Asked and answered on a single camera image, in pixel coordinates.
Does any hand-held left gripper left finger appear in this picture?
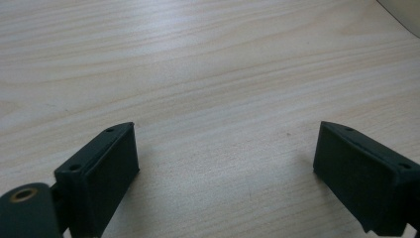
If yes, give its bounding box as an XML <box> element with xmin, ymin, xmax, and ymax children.
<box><xmin>53</xmin><ymin>121</ymin><xmax>141</xmax><ymax>238</ymax></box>

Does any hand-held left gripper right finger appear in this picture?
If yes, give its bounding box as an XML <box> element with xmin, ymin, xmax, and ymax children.
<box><xmin>312</xmin><ymin>120</ymin><xmax>420</xmax><ymax>238</ymax></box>

